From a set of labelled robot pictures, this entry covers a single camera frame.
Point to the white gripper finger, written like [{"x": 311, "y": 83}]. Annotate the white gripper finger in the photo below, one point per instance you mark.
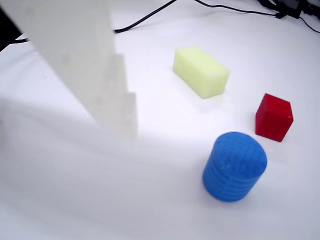
[{"x": 75, "y": 50}]

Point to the blue foam cylinder block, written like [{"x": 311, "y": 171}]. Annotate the blue foam cylinder block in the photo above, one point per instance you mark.
[{"x": 232, "y": 167}]

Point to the pale yellow foam block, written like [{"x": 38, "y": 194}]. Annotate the pale yellow foam block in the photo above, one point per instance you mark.
[{"x": 202, "y": 72}]

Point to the red cube block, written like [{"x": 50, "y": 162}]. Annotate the red cube block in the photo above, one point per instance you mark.
[{"x": 273, "y": 118}]

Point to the black device with plugs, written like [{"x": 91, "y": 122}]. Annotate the black device with plugs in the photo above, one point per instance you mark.
[{"x": 290, "y": 7}]

